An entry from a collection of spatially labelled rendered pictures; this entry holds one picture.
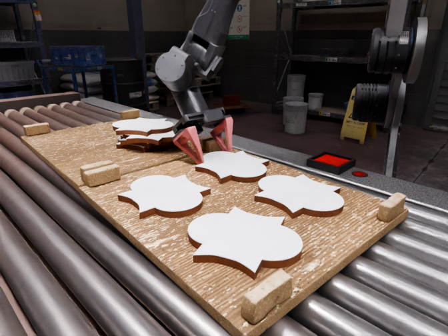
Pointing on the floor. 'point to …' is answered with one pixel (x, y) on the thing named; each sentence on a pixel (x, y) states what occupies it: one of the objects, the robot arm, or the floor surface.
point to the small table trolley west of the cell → (75, 75)
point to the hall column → (137, 38)
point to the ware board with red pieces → (233, 104)
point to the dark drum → (125, 82)
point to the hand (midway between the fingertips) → (215, 157)
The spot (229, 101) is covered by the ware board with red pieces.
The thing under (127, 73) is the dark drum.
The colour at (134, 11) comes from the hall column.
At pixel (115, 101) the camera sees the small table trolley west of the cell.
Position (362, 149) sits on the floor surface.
